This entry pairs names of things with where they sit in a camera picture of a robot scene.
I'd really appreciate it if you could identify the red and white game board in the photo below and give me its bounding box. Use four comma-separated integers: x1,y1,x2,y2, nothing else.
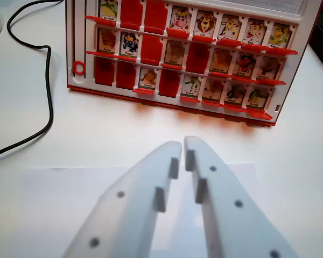
65,0,323,127

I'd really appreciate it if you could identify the black cable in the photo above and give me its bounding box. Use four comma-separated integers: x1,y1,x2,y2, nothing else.
0,0,64,159

